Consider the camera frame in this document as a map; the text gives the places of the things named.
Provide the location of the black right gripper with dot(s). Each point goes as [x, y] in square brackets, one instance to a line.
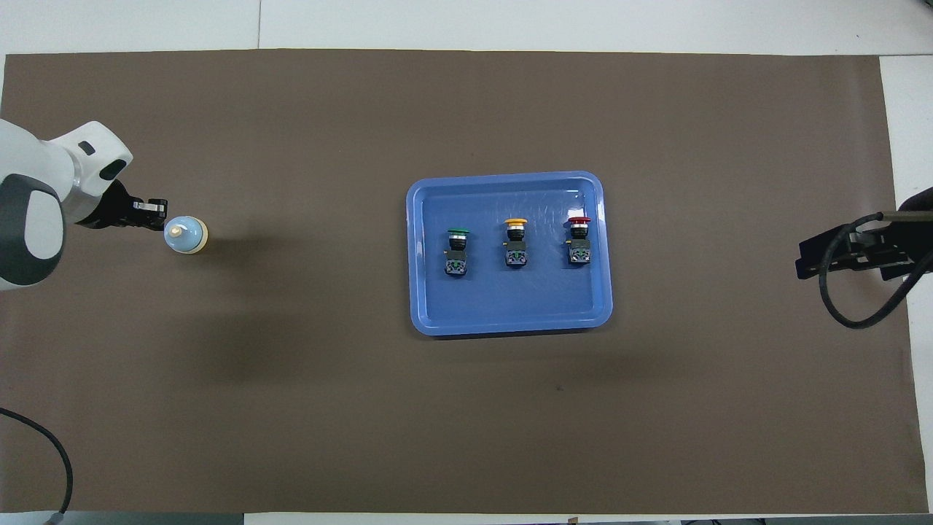
[907, 240]

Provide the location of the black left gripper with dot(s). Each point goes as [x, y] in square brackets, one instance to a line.
[113, 215]

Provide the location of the light blue desk bell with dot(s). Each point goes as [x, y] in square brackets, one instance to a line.
[188, 237]

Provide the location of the red push button switch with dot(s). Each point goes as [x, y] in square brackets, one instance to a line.
[579, 244]

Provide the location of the green push button switch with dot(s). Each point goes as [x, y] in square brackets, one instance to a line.
[456, 255]

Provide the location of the yellow push button switch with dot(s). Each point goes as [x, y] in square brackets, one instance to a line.
[515, 248]

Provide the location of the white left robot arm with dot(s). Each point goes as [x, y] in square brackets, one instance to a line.
[36, 219]

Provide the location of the blue plastic tray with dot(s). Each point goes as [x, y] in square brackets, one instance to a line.
[510, 306]

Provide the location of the brown table mat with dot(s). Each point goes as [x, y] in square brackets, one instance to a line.
[291, 408]

